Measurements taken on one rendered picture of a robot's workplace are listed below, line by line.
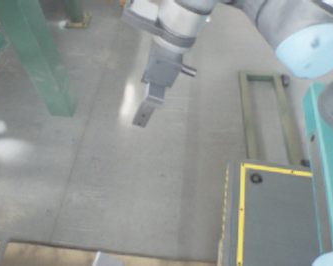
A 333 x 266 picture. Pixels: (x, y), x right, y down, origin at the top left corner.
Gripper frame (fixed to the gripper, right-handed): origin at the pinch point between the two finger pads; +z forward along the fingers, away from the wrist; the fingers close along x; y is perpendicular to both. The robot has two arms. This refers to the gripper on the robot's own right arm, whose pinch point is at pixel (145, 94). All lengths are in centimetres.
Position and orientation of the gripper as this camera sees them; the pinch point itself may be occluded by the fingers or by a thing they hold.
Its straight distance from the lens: 56.0
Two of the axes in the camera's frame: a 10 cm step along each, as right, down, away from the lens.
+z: -3.8, 6.1, 6.9
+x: 0.5, -7.3, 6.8
